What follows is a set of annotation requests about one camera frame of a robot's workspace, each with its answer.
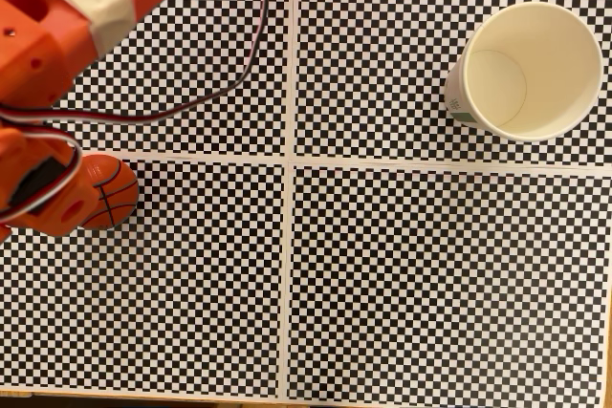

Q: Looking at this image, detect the small orange basketball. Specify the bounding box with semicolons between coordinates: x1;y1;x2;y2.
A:
78;154;141;231

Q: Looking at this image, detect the red black white servo cable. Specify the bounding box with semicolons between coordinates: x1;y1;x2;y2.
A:
0;0;269;224

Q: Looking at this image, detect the white paper cup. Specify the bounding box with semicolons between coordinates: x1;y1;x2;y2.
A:
444;0;604;143

